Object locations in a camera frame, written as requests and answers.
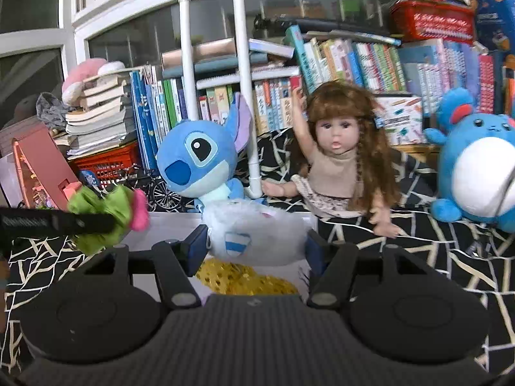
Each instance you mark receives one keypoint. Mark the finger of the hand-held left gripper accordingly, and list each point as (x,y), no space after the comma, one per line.
(60,222)

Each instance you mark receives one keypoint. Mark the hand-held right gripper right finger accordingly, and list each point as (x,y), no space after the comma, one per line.
(318,253)

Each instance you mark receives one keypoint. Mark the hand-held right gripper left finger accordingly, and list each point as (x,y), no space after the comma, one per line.
(197,245)

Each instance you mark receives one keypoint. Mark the white cardboard box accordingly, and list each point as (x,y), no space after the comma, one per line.
(161,229)

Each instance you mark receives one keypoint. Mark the green scrunchie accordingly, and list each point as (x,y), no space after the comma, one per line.
(112,205)

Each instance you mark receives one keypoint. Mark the gold sequin bow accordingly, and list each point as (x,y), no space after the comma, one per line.
(241,279)

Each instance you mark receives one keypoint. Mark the white fluffy plush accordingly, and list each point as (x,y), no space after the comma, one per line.
(261,229)

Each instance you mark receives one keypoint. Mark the pink scrunchie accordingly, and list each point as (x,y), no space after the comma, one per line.
(140,213)

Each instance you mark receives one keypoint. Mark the small blue round toy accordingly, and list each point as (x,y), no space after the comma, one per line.
(88,177)

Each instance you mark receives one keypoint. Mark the black toy bicycle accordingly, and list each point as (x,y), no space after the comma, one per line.
(165,197)

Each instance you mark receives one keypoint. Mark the red plastic crate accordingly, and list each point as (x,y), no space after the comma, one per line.
(108,165)

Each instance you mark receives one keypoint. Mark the pink miniature house model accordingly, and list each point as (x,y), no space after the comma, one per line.
(40,148)

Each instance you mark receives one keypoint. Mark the brown-haired doll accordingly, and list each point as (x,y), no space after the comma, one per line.
(334,169)

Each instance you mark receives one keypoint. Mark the blue alien plush toy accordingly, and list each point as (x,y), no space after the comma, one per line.
(201,157)

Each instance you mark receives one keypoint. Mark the stack of flat books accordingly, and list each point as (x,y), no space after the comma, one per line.
(100,120)

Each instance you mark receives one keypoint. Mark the gray crumpled cloth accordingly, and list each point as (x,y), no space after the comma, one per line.
(50,108)

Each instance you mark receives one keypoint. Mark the black white patterned blanket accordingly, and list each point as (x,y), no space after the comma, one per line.
(442,257)

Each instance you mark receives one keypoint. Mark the pink mushroom plush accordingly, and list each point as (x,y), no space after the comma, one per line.
(80,78)

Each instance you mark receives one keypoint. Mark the colourful printed white carton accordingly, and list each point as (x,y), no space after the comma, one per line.
(402,120)

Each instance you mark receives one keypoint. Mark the round blue mouse plush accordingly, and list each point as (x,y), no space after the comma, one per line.
(474,181)

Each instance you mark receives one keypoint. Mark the row of upright books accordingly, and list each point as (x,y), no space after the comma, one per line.
(342,64)

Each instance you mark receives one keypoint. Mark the books lying across shelf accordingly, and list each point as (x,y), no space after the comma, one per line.
(209,50)

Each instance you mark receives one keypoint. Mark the red basket with white print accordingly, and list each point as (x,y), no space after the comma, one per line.
(434,20)

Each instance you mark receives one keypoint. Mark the blue printed carton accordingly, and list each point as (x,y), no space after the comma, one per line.
(495,24)

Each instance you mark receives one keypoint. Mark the white window frame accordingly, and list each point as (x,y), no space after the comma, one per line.
(67,0)

